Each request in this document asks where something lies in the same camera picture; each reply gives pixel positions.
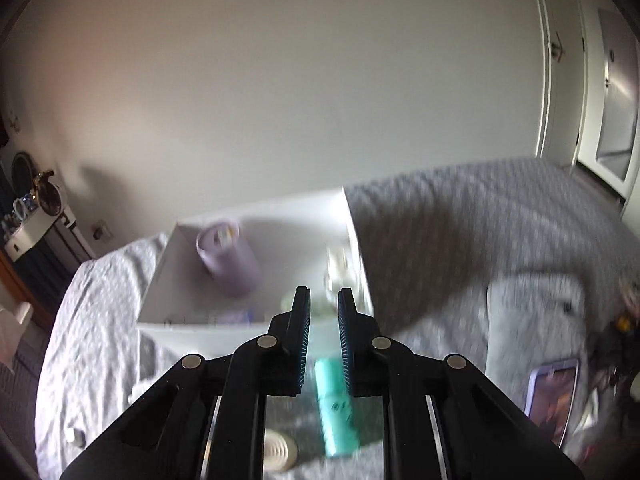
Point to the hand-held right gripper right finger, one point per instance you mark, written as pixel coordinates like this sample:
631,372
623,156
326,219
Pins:
345,340

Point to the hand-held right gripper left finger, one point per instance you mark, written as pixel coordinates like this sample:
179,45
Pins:
302,340

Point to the small clear bottle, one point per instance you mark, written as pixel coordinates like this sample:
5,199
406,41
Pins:
342,272

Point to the teal tube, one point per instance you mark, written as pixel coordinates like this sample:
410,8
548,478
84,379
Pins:
335,410

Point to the purple cup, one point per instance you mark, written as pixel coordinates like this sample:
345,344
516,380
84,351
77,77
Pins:
230,260

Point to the white storage box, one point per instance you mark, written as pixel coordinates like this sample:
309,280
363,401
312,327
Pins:
280,230

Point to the white round ribbed object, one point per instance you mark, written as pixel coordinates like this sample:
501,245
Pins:
280,452

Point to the grey patterned blanket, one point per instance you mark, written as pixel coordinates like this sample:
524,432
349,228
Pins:
450,210

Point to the white plush cushion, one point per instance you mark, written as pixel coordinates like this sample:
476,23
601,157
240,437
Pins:
535,320

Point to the phone in purple case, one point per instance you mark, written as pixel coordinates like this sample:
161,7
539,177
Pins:
552,400

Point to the white earbuds case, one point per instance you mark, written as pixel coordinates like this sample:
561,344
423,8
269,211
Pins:
76,436

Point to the dark cluttered bundle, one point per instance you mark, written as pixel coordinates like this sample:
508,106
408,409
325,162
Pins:
617,340

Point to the round dark mirror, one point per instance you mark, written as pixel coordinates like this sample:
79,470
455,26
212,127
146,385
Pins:
22,172

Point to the white door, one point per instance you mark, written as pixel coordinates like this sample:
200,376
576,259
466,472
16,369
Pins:
565,85

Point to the wall outlet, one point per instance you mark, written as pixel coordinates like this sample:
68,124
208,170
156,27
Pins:
102,232

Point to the white wall shelf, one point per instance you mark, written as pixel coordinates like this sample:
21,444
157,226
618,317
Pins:
35,235

